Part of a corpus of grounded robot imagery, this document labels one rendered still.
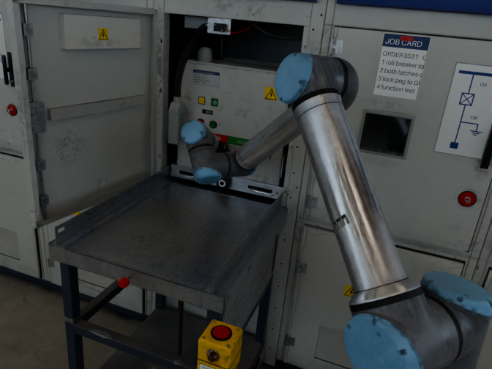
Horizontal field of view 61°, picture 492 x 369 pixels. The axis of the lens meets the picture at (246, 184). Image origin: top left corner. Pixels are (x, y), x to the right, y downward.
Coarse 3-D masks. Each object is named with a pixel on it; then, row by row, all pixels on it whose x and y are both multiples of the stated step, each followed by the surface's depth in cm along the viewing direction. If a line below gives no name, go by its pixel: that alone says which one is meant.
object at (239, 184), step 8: (184, 168) 192; (192, 168) 191; (232, 184) 186; (240, 184) 185; (248, 184) 183; (256, 184) 182; (264, 184) 181; (272, 184) 180; (280, 184) 181; (248, 192) 184; (264, 192) 182; (280, 192) 179
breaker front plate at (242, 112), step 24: (192, 72) 177; (240, 72) 170; (264, 72) 166; (192, 96) 180; (216, 96) 177; (240, 96) 173; (216, 120) 180; (240, 120) 176; (264, 120) 173; (264, 168) 179
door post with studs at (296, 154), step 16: (320, 0) 147; (320, 16) 149; (304, 32) 153; (320, 32) 150; (304, 48) 154; (304, 144) 165; (288, 160) 170; (288, 176) 172; (288, 192) 174; (288, 208) 177; (288, 224) 179; (288, 240) 181; (288, 256) 184; (272, 320) 198; (272, 336) 201; (272, 352) 204
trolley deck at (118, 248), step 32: (160, 192) 182; (192, 192) 185; (128, 224) 152; (160, 224) 154; (192, 224) 156; (224, 224) 159; (64, 256) 134; (96, 256) 131; (128, 256) 132; (160, 256) 134; (192, 256) 135; (224, 256) 137; (256, 256) 142; (160, 288) 124; (192, 288) 120; (224, 288) 121
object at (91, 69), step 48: (48, 0) 128; (48, 48) 135; (96, 48) 148; (144, 48) 172; (48, 96) 139; (96, 96) 157; (144, 96) 177; (48, 144) 144; (96, 144) 162; (144, 144) 187; (48, 192) 149; (96, 192) 169
